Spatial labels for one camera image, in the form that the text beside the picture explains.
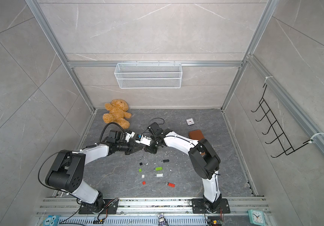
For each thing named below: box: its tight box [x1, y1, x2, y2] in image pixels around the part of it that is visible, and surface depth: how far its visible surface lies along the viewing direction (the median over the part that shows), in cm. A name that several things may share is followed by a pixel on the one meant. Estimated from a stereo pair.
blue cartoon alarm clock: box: [42, 214, 61, 226], surface depth 70 cm
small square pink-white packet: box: [186, 118, 195, 126], surface depth 112 cm
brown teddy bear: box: [102, 99, 132, 130], surface depth 109 cm
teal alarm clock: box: [247, 209, 267, 226], surface depth 70 cm
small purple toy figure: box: [157, 212, 169, 226], surface depth 69 cm
